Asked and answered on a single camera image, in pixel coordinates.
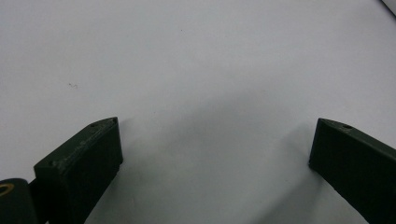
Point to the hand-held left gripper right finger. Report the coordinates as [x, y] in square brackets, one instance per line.
[358, 174]

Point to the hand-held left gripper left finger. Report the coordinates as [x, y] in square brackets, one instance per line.
[81, 168]

